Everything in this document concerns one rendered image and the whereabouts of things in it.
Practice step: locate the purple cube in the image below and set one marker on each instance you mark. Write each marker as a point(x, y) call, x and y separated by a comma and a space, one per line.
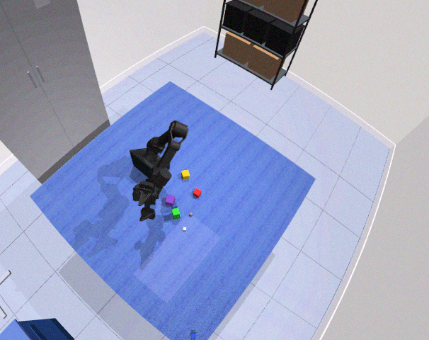
point(170, 199)

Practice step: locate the yellow block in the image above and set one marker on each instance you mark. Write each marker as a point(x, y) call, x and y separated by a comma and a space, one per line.
point(185, 174)

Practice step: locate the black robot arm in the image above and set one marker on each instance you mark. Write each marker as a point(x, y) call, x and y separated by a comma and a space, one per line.
point(159, 174)

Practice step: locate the red block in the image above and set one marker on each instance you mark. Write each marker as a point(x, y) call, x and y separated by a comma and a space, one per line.
point(197, 193)

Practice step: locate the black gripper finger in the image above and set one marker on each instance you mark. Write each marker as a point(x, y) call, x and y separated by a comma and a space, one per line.
point(145, 195)
point(145, 215)

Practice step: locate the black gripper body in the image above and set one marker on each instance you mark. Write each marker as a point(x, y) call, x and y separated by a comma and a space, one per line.
point(152, 200)

